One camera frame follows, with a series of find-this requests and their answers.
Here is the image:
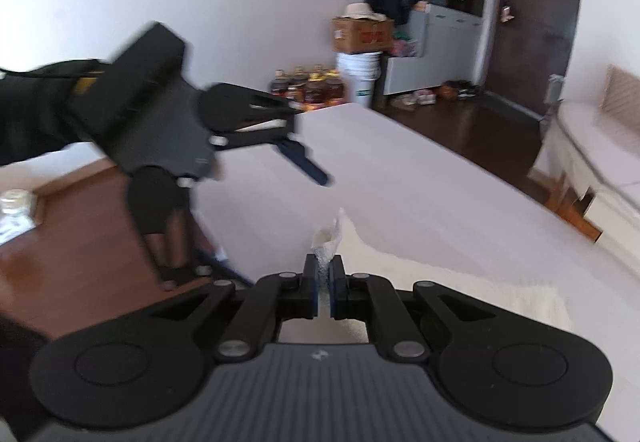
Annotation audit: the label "cream terry towel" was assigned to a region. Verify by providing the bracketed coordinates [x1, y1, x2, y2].
[276, 206, 574, 346]

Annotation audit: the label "black sleeved left forearm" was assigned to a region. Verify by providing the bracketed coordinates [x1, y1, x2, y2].
[1, 60, 103, 166]

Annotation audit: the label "oil bottles group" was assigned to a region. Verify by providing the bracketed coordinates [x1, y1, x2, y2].
[268, 64, 346, 112]

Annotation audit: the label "white plastic bucket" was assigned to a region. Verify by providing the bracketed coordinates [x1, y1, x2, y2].
[336, 52, 381, 107]

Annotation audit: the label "clear water bottle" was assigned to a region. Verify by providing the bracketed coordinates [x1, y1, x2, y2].
[0, 190, 37, 245]

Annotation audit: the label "cardboard box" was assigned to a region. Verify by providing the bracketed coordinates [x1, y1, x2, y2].
[332, 17, 394, 54]

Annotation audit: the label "straw hat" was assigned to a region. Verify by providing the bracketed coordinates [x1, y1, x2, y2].
[342, 2, 387, 22]

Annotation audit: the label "shoes on floor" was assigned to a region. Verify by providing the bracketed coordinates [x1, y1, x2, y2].
[390, 80, 480, 110]

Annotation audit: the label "grey cabinet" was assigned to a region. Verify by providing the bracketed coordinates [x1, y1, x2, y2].
[383, 0, 485, 95]

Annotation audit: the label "dark wooden door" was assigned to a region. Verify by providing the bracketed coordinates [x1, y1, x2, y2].
[484, 0, 580, 116]

